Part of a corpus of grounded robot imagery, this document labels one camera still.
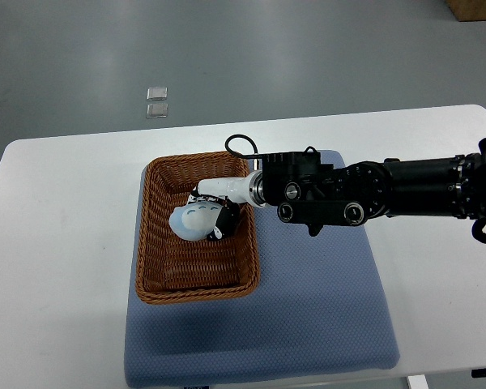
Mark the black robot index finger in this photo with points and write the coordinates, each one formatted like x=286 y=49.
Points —
x=203 y=198

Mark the blue textured mat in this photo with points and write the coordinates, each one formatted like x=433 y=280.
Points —
x=319 y=308

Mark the light blue plush toy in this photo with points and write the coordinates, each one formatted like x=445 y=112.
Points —
x=194 y=221

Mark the upper metal floor plate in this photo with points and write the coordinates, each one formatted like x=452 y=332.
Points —
x=157 y=93

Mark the brown wicker basket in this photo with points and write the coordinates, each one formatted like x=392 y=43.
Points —
x=170 y=270

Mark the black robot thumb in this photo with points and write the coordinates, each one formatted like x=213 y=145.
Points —
x=226 y=222

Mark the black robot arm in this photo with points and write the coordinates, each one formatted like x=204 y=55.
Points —
x=306 y=191

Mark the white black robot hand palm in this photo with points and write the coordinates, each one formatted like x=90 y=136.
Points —
x=236 y=189

